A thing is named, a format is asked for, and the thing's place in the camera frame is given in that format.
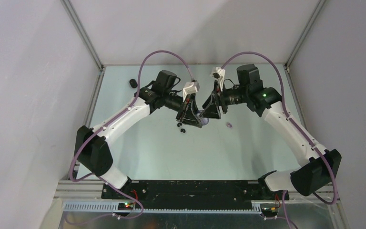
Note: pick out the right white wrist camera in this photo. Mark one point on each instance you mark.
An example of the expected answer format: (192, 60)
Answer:
(218, 74)

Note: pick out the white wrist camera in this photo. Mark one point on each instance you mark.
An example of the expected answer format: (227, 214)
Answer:
(218, 74)
(191, 87)

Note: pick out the black oval case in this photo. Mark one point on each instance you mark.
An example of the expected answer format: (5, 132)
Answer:
(133, 83)

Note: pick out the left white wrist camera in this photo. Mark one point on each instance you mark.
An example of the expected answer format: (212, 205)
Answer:
(191, 87)

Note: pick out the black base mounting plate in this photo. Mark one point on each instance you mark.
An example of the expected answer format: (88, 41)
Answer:
(200, 194)

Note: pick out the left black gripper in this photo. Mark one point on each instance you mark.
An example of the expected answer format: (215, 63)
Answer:
(188, 116)

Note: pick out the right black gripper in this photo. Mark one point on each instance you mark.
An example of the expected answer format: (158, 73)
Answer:
(211, 108)

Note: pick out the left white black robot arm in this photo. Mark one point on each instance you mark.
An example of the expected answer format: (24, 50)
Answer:
(92, 148)

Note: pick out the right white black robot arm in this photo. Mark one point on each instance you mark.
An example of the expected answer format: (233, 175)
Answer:
(318, 165)

